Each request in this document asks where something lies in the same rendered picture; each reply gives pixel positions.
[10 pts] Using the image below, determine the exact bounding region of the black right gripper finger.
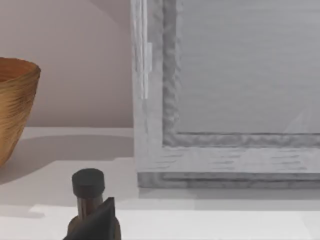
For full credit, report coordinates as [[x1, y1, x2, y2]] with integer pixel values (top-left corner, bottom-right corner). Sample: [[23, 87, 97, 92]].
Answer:
[[62, 196, 116, 240]]

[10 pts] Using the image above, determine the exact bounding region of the dark bottle with black cap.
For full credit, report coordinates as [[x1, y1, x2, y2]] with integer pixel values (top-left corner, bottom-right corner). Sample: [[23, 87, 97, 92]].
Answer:
[[66, 168, 122, 240]]

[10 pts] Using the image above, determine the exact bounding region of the grey wooden cabinet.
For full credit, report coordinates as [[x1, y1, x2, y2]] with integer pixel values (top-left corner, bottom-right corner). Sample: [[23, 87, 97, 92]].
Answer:
[[129, 0, 320, 190]]

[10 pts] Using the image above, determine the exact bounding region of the brown woven basket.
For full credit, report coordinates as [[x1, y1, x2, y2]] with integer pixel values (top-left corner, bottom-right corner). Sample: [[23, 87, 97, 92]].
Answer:
[[0, 57, 42, 167]]

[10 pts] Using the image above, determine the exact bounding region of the grey cabinet door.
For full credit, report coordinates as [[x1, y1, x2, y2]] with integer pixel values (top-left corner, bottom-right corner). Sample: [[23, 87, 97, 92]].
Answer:
[[161, 0, 320, 148]]

